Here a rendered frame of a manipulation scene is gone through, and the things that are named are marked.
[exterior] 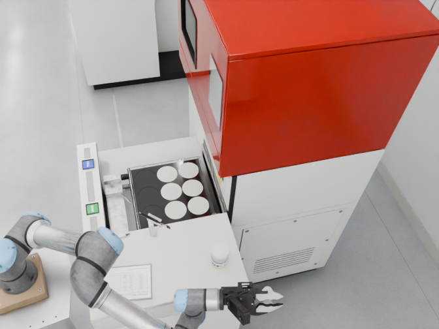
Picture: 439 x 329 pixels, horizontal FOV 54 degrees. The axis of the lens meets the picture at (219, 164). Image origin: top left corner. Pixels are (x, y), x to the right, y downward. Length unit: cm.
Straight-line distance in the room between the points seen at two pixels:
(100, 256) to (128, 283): 30
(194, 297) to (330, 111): 82
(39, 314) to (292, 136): 124
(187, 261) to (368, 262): 159
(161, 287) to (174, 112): 220
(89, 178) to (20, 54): 266
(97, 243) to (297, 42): 93
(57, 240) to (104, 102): 233
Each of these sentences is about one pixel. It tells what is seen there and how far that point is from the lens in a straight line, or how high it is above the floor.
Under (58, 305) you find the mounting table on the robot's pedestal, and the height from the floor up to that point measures 82.
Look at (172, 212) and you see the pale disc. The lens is 201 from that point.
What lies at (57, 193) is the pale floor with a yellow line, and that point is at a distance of 332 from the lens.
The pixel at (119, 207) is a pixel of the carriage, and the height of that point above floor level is 88.
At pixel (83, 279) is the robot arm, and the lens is 151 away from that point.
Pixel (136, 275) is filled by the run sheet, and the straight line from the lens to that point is 180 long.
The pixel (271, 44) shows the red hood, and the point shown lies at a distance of 137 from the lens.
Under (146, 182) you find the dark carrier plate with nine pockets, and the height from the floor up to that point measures 90.
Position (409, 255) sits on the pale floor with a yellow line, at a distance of 325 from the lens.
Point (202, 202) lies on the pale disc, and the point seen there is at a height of 90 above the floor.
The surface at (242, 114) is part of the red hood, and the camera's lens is 148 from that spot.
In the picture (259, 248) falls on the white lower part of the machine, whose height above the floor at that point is 54.
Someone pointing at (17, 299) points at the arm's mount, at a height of 87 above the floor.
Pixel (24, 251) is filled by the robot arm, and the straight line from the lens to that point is 185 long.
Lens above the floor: 259
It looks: 51 degrees down
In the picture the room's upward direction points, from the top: 4 degrees clockwise
